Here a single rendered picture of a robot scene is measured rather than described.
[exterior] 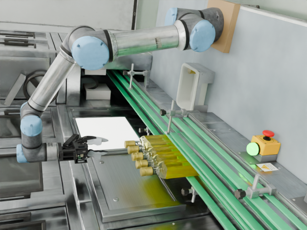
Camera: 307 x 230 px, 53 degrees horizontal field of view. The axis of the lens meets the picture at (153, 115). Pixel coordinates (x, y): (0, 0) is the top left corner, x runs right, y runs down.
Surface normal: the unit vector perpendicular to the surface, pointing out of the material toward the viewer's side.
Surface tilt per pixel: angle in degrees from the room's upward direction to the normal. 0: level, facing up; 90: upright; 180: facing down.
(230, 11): 2
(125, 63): 90
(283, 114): 0
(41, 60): 90
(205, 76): 90
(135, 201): 90
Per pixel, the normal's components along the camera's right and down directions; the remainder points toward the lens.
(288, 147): -0.93, 0.03
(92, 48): 0.22, 0.54
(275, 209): 0.12, -0.92
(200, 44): 0.47, 0.49
